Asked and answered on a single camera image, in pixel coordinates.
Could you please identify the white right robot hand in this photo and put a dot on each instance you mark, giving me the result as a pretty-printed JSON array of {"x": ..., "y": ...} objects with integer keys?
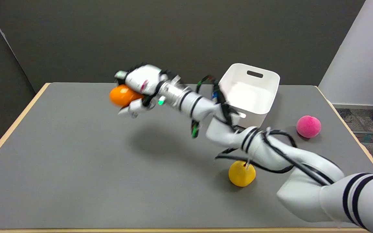
[{"x": 142, "y": 79}]

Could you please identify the orange mango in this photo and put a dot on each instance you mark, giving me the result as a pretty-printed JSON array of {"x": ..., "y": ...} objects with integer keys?
[{"x": 122, "y": 95}]

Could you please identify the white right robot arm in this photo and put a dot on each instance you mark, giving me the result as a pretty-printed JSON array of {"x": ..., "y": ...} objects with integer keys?
[{"x": 270, "y": 152}]

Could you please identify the white plastic box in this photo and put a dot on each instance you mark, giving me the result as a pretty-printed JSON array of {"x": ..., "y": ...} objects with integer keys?
[{"x": 249, "y": 94}]

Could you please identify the yellow round fruit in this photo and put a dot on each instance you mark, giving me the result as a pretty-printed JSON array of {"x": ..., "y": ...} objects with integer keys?
[{"x": 241, "y": 174}]

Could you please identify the pink peach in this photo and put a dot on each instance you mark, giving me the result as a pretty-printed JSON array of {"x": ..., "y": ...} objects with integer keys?
[{"x": 308, "y": 126}]

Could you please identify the floor vent grille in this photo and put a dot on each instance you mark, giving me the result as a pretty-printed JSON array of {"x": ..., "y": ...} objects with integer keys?
[{"x": 369, "y": 137}]

